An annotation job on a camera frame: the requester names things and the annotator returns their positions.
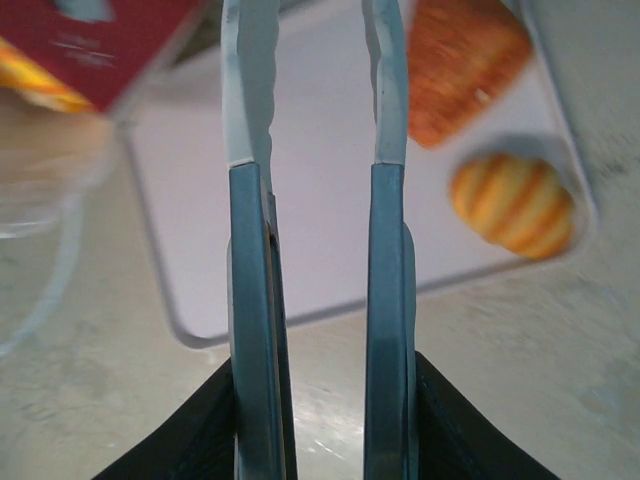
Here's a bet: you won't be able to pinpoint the metal tongs with white tips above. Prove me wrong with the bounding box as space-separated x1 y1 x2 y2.
219 0 419 480

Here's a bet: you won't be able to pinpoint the brown croissant loaf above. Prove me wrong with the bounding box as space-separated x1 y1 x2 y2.
407 0 532 151

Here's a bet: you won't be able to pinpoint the clear bag with red label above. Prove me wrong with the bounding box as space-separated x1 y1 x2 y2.
0 0 221 359

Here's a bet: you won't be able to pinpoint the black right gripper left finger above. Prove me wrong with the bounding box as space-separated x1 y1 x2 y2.
97 354 237 480

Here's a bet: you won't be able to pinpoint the orange ridged pumpkin bun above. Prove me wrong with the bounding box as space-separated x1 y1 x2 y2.
0 37 96 114

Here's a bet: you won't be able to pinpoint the white cutting board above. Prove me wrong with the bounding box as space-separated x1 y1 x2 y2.
112 0 601 351

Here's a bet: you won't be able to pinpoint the orange yellow striped bun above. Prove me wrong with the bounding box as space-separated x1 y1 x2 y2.
449 152 576 260

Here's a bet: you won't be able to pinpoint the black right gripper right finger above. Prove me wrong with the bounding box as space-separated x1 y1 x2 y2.
414 349 544 480

